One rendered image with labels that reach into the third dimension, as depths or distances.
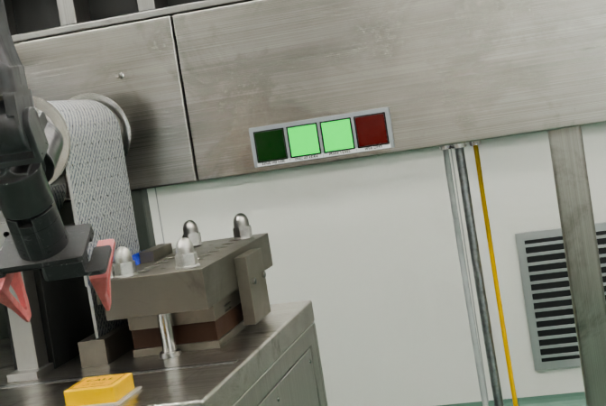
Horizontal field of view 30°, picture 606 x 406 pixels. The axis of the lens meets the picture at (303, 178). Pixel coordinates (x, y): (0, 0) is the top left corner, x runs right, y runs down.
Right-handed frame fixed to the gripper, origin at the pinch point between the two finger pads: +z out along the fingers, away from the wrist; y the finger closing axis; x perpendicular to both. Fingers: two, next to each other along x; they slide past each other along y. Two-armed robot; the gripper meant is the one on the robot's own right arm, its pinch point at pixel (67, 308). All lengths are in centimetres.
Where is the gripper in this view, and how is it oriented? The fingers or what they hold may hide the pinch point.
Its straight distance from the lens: 135.6
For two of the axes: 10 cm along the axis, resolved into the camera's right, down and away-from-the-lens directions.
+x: 0.0, 5.4, -8.4
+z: 1.8, 8.3, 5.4
